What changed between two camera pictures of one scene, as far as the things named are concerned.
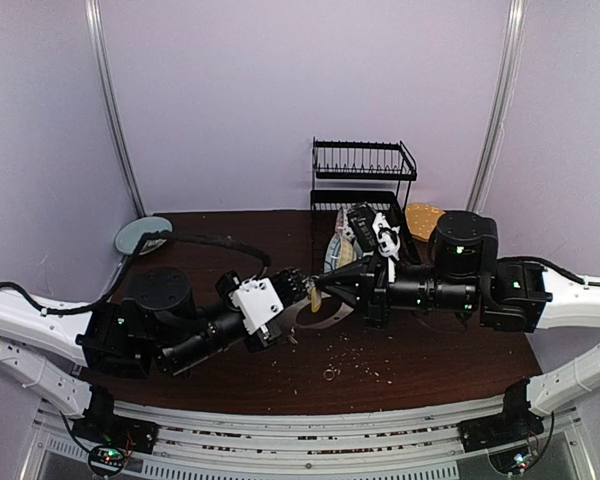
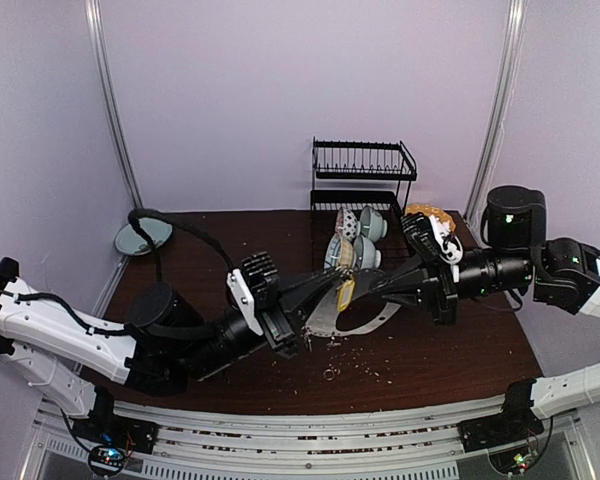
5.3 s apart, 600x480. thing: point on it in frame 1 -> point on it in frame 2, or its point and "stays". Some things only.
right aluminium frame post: (499, 105) stays
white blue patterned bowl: (342, 226) stays
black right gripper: (377, 289) -> (438, 290)
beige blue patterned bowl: (339, 253) stays
